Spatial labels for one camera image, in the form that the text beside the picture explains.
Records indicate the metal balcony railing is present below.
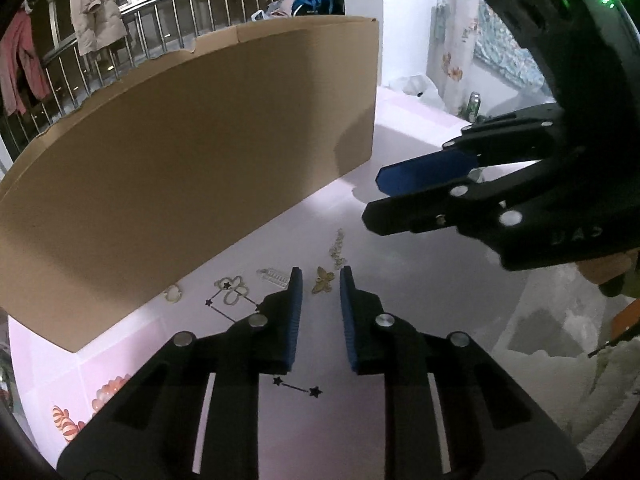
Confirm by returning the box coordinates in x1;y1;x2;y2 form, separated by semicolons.
1;0;345;168

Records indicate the gold clover earring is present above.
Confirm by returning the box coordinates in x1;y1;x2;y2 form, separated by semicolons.
215;275;250;306

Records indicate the large brown cardboard box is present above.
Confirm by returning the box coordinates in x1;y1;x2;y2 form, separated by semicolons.
1;15;378;352

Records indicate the hanging red garment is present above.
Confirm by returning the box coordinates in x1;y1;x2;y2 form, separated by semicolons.
1;8;51;116

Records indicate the hanging beige jacket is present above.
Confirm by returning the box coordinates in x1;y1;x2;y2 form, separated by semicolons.
70;0;127;56

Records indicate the person's right hand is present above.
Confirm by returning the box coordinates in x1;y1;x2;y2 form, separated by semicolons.
576;248;640;299

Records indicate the pink balloon print tablecloth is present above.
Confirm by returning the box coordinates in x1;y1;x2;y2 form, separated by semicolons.
8;84;551;480

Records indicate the gold butterfly charm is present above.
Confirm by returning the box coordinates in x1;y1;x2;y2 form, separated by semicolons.
310;228;347;295

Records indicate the small clear clip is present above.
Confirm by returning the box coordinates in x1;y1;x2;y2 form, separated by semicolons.
256;268;290;289

